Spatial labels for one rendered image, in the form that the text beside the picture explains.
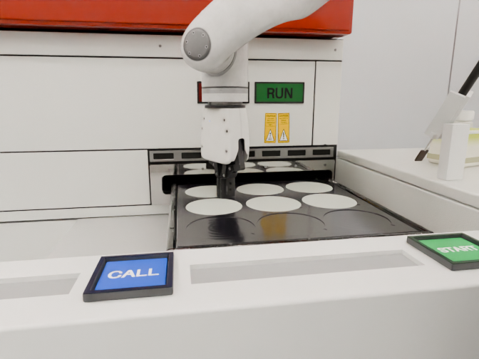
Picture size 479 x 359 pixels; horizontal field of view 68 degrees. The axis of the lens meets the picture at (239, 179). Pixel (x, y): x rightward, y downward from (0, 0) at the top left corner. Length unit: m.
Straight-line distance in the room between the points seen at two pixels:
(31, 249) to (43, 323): 0.71
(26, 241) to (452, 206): 0.84
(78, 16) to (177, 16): 0.19
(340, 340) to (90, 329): 0.16
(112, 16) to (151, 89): 0.16
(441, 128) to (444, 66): 2.30
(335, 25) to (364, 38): 1.78
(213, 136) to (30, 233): 0.49
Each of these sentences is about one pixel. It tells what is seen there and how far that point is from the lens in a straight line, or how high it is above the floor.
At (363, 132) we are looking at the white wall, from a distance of 2.63.
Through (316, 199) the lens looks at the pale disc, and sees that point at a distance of 0.69.
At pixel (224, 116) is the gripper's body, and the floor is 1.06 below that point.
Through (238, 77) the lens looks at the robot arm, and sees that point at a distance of 0.64.
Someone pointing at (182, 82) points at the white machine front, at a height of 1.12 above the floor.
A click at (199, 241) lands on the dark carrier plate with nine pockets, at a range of 0.49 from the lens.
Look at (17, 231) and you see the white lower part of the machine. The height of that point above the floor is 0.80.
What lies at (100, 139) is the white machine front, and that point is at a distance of 0.84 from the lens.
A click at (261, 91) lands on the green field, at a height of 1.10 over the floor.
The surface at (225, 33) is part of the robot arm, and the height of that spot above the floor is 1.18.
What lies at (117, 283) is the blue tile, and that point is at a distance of 0.26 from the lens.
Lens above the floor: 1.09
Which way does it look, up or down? 13 degrees down
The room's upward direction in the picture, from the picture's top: straight up
